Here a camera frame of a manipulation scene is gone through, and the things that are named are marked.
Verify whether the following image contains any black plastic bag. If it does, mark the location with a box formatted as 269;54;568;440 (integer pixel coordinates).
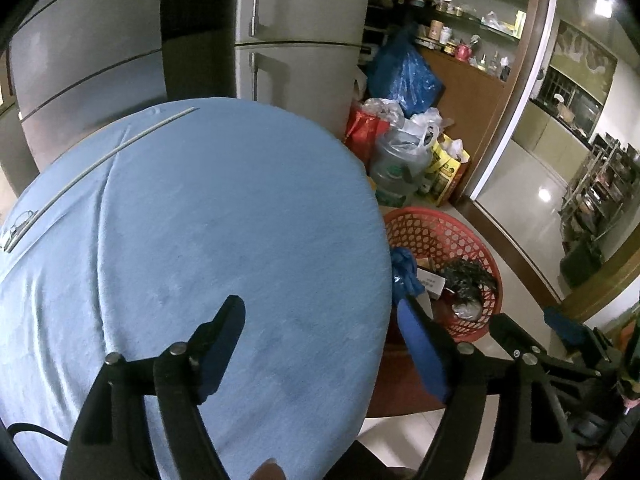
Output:
442;258;498;304

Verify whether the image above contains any grey cardboard box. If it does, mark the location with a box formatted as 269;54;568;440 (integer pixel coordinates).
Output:
416;268;446;300

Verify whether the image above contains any person's right hand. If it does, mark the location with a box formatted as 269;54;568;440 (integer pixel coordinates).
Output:
250;458;286;480

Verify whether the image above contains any red plastic laundry basket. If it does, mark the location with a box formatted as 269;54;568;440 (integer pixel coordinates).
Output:
384;207;502;342

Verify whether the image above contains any metal dish rack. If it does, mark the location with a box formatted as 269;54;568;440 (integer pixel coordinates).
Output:
557;132;640;286

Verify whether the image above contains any yellow printed bag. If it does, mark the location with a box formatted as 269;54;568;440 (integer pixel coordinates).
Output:
425;134;471;206

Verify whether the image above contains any light blue tablecloth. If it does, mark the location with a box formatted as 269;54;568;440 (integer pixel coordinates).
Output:
1;98;392;479

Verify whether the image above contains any clear water jug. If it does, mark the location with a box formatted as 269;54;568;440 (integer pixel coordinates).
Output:
369;128;432;208

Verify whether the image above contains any white plastic bag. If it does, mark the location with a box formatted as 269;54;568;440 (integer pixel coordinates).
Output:
361;98;454;146

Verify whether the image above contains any brown wooden cabinet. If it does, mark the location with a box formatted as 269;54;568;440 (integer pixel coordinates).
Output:
416;47;504;204

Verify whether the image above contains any red paper bag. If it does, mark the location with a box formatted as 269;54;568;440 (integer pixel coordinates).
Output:
343;106;390;168

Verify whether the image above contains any dark blue plastic bag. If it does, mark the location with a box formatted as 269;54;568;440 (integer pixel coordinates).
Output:
367;30;444;116

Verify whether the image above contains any silver two-door refrigerator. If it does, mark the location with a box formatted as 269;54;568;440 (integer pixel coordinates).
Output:
235;0;368;138

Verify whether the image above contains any grey refrigerator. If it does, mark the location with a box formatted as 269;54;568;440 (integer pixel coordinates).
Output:
10;0;167;169

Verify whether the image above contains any black cable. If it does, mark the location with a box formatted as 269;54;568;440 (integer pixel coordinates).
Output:
0;421;72;449

